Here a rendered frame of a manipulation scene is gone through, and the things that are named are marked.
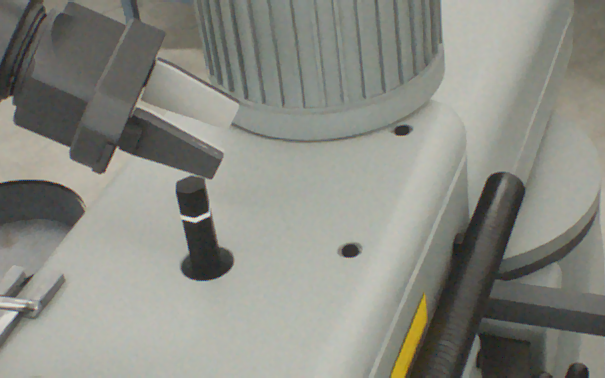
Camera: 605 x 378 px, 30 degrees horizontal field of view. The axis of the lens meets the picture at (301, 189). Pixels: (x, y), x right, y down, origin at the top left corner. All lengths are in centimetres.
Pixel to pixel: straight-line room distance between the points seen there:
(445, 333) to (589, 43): 408
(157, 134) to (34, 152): 394
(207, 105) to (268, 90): 15
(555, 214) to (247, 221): 59
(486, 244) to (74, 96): 38
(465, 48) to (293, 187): 46
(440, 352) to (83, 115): 31
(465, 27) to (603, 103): 319
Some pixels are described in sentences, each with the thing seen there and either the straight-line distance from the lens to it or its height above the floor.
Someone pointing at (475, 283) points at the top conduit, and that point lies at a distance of 87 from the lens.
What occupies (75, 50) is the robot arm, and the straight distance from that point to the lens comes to 69.
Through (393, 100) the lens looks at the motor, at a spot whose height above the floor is 191.
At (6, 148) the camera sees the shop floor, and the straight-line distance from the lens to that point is 470.
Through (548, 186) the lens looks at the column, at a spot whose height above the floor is 156.
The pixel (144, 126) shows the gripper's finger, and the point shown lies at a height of 202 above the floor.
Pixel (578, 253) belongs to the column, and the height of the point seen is 151.
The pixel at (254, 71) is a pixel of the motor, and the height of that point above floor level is 195.
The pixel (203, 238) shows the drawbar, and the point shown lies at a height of 192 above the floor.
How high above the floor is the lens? 238
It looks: 36 degrees down
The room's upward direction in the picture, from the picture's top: 8 degrees counter-clockwise
